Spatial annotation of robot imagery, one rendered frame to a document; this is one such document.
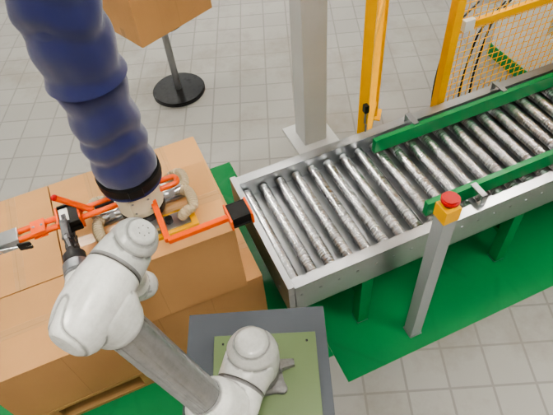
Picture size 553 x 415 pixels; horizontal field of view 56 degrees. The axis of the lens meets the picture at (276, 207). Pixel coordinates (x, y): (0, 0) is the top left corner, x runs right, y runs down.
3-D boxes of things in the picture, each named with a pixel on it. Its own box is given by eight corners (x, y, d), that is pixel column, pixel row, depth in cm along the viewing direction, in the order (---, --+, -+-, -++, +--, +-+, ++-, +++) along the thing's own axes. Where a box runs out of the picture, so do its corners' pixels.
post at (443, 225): (414, 322, 268) (451, 194, 191) (421, 333, 264) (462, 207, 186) (402, 327, 266) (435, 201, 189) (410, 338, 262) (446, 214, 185)
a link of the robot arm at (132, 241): (111, 220, 131) (80, 263, 123) (132, 194, 116) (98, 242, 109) (155, 248, 134) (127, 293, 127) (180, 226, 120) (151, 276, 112)
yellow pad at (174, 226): (192, 207, 202) (189, 198, 199) (200, 226, 196) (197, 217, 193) (106, 239, 196) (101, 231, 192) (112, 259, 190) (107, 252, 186)
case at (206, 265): (219, 218, 249) (203, 160, 218) (248, 285, 225) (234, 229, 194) (95, 263, 238) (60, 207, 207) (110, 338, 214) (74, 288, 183)
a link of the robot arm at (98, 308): (273, 403, 159) (244, 477, 147) (231, 392, 168) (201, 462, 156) (122, 249, 110) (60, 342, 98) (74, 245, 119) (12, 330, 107)
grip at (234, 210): (246, 205, 187) (244, 196, 183) (255, 222, 182) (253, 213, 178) (224, 213, 186) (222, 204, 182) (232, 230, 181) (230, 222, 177)
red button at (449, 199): (451, 194, 191) (453, 187, 188) (463, 207, 186) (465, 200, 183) (434, 201, 189) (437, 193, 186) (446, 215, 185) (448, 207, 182)
